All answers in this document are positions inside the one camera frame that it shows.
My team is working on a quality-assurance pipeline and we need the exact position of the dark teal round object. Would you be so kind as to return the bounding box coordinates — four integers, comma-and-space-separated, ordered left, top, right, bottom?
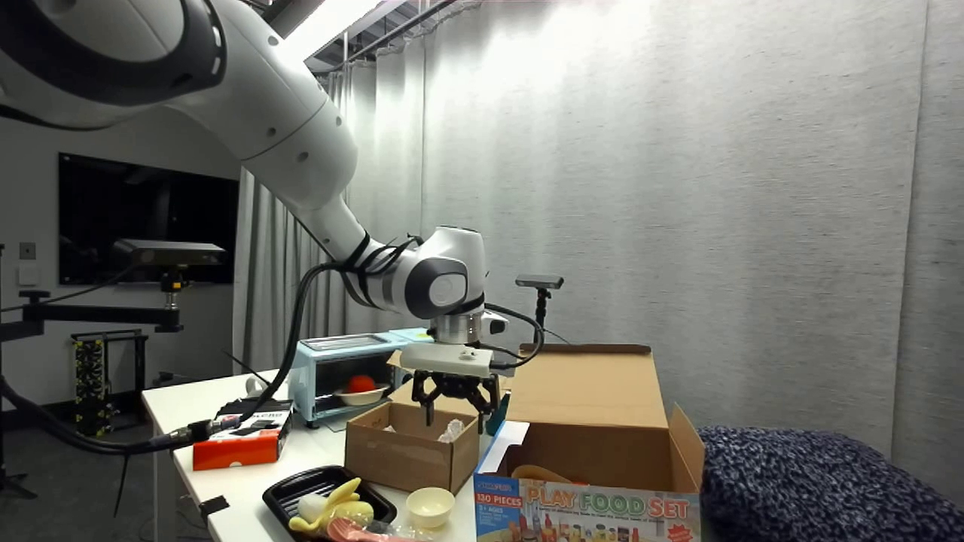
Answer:
484, 393, 511, 437

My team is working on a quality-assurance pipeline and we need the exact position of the black round pan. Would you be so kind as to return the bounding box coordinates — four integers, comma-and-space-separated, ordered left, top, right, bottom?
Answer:
214, 393, 290, 433

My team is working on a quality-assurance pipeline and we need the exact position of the black plastic tray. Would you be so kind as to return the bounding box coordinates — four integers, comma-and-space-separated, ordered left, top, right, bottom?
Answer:
259, 463, 402, 542

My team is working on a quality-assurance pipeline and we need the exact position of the orange rectangular block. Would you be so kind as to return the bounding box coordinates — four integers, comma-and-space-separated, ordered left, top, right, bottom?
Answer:
190, 429, 284, 473

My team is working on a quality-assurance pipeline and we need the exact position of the small cream bowl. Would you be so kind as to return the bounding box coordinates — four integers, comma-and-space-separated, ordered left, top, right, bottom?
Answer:
404, 484, 459, 533

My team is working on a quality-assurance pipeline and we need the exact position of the play food set cardboard box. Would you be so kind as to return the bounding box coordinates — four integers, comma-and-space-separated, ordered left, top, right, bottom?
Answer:
474, 344, 708, 542

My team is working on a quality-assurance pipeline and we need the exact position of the black wall screen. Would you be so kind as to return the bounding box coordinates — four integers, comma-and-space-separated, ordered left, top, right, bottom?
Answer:
55, 151, 240, 288

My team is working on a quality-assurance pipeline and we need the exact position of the black wire shelf rack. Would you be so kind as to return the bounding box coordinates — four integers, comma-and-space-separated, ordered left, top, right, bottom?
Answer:
65, 327, 152, 444

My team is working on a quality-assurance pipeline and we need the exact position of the yellow toy banana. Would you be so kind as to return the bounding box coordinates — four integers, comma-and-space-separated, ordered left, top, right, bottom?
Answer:
285, 475, 376, 538

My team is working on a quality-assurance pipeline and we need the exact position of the plain brown cardboard box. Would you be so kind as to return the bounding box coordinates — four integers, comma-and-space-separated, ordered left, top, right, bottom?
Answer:
341, 349, 515, 498

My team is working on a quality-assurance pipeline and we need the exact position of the light blue toaster oven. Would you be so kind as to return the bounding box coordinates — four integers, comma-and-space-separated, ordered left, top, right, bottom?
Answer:
285, 327, 437, 431

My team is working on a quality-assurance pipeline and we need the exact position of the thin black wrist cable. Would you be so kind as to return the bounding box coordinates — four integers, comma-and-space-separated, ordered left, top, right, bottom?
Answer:
479, 294, 553, 371

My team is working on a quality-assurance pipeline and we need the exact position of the yellow orange toy food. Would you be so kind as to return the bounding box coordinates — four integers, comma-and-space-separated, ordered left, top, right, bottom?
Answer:
509, 461, 566, 484

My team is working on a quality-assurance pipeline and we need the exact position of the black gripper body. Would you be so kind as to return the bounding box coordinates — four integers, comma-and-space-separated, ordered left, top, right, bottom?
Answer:
411, 371, 502, 404

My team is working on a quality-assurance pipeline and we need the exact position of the white pleated curtain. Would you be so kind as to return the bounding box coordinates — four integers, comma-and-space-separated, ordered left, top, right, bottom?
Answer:
231, 57, 434, 377

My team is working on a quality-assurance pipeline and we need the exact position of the thick black cable bundle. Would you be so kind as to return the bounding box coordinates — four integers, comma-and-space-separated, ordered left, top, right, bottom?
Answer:
0, 234, 424, 461

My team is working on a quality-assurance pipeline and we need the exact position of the gray box camera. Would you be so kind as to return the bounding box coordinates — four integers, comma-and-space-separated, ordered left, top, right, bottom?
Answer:
113, 234, 229, 303

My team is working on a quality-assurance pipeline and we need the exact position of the small white plate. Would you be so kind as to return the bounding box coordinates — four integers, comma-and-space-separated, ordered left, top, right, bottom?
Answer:
333, 385, 392, 408

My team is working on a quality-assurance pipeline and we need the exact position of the blue speckled cushion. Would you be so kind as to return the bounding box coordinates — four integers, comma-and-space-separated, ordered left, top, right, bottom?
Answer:
699, 421, 964, 542

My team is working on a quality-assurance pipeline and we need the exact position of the clear bubble wrap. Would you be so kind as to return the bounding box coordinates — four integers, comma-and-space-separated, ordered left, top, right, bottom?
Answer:
434, 416, 470, 446

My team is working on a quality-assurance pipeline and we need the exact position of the ceiling strip light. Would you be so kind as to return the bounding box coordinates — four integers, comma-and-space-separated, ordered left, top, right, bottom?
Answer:
284, 0, 397, 63

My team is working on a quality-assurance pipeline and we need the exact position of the small black flat object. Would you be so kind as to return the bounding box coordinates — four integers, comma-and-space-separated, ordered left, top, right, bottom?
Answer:
197, 492, 231, 521

